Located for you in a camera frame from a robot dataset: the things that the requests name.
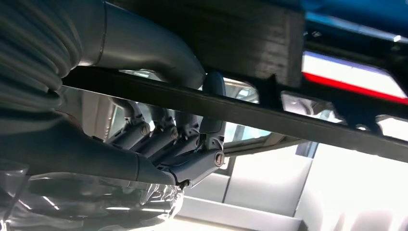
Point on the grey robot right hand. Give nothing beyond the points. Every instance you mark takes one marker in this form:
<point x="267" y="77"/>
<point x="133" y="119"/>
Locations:
<point x="79" y="153"/>

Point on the blue metal shelf rack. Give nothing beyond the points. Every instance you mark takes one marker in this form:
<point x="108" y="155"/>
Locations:
<point x="350" y="12"/>

